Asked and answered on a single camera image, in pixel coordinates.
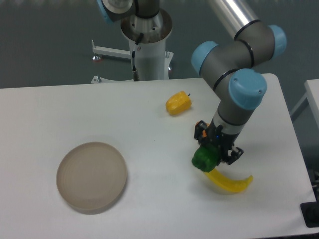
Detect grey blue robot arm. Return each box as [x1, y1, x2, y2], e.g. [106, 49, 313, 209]
[97, 0, 287, 172]

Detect black device at edge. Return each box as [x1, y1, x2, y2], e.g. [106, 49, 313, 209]
[300, 202, 319, 228]

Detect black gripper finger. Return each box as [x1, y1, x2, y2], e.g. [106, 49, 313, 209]
[194, 120, 208, 144]
[220, 145, 243, 165]

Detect yellow bell pepper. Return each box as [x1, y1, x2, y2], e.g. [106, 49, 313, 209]
[165, 91, 192, 116]

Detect white side table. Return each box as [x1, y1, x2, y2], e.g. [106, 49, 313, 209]
[290, 79, 319, 125]

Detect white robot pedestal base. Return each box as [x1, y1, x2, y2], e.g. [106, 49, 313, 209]
[90, 8, 174, 84]

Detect beige round plate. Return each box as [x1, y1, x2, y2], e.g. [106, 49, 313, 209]
[56, 142, 128, 215]

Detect yellow banana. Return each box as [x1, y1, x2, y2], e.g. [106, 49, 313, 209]
[204, 168, 254, 193]

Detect green bell pepper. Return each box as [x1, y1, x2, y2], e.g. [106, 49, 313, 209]
[191, 146, 220, 172]

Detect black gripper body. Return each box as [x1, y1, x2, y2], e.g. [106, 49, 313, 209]
[203, 123, 239, 154]

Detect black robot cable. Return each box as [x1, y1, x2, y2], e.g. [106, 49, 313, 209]
[131, 32, 144, 82]

